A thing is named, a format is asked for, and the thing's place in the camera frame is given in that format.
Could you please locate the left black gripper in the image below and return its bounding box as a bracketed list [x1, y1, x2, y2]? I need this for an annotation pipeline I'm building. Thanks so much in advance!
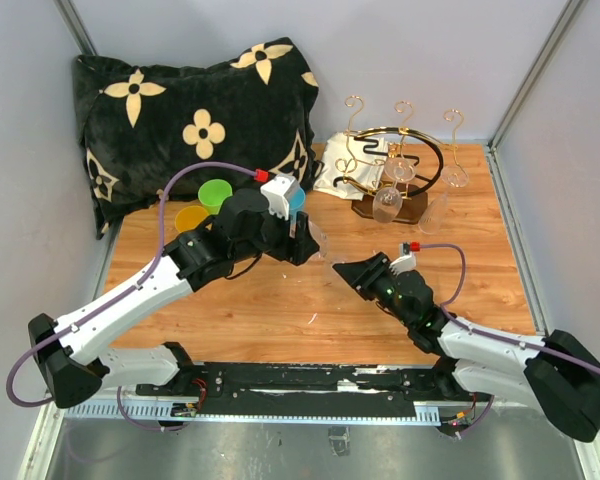
[232, 202, 320, 266]

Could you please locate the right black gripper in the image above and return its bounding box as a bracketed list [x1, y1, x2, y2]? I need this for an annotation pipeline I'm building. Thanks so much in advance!
[333, 252, 413, 327]

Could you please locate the brown tinted clear goblet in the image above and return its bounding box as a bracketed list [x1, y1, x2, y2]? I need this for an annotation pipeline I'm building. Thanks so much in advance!
[308, 221, 350, 272]

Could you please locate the short clear wine glass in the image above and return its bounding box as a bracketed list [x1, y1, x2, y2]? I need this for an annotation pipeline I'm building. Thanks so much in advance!
[372, 157, 416, 223]

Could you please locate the gold and black wine glass rack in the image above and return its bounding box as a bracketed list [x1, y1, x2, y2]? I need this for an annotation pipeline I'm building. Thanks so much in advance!
[331, 100, 469, 232]

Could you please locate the tall clear champagne flute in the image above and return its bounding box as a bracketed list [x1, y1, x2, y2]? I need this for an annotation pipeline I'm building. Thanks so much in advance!
[418, 165, 469, 235]

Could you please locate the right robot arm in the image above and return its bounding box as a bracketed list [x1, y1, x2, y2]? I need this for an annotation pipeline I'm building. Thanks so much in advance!
[333, 253, 600, 443]

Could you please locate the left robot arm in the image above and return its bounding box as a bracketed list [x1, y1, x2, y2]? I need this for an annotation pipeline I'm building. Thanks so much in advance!
[28, 189, 319, 409]

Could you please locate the blue plastic goblet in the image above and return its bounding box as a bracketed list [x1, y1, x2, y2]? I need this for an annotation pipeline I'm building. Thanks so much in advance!
[289, 188, 306, 217]

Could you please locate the folded cream cloth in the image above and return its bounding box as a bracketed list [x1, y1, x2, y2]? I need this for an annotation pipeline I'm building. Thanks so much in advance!
[313, 132, 386, 200]

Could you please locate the green plastic goblet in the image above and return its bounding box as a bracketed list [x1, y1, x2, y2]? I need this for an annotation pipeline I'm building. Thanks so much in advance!
[198, 179, 233, 215]

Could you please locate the yellow plastic goblet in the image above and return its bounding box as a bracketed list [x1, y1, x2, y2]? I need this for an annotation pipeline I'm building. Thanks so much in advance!
[174, 205, 209, 233]

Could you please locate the black floral plush pillow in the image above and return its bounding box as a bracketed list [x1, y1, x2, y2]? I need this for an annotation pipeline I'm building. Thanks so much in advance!
[72, 37, 322, 236]

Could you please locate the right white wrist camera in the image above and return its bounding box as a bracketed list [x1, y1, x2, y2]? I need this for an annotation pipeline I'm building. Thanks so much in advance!
[389, 242, 421, 275]

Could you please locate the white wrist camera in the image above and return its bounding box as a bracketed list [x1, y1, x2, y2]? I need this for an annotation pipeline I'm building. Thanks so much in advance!
[260, 174, 300, 220]
[389, 242, 421, 275]

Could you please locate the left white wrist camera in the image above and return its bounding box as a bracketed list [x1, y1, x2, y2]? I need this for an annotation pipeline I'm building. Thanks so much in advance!
[260, 174, 300, 220]

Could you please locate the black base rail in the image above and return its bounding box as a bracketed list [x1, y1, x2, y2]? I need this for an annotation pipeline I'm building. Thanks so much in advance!
[135, 362, 475, 422]

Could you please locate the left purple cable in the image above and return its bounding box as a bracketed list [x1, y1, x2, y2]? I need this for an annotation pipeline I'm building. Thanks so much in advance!
[5, 160, 271, 410]

